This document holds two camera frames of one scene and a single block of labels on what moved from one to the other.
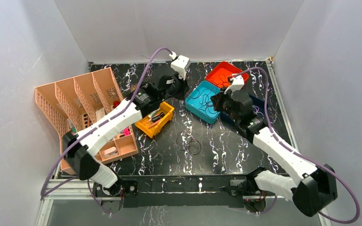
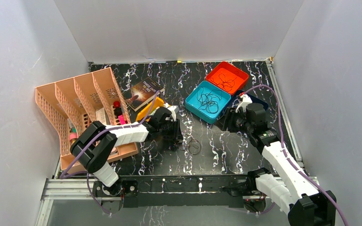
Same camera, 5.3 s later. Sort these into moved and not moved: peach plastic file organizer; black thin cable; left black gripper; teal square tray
Moved: left black gripper
Not moved: peach plastic file organizer; black thin cable; teal square tray
